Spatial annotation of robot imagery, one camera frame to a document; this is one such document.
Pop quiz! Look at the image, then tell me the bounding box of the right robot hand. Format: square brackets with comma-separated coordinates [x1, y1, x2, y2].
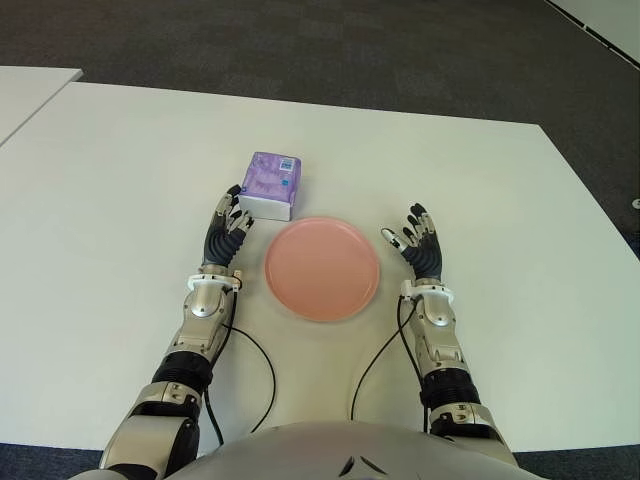
[381, 202, 448, 282]

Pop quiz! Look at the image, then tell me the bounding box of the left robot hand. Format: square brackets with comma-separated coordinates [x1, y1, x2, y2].
[201, 183, 257, 269]

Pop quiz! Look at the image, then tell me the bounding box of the purple tissue paper pack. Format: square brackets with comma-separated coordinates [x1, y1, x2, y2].
[237, 150, 305, 223]

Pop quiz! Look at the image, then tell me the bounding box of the pink round plate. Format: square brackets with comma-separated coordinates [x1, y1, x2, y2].
[263, 215, 382, 324]

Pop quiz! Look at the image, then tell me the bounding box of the silver robot torso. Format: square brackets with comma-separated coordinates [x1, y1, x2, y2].
[167, 419, 532, 480]

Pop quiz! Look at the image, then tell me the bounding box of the neighbouring white table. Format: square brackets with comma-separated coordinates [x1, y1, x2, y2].
[0, 65, 84, 149]

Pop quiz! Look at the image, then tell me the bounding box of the white panel with black strip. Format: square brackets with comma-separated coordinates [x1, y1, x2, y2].
[544, 0, 640, 65]

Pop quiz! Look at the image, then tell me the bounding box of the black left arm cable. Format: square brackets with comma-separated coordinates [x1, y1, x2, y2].
[201, 287, 278, 446]

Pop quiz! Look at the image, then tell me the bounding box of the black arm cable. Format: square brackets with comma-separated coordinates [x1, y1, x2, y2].
[348, 294, 431, 434]
[201, 287, 278, 446]

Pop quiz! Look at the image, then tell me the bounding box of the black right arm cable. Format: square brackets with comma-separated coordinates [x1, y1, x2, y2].
[348, 294, 431, 434]

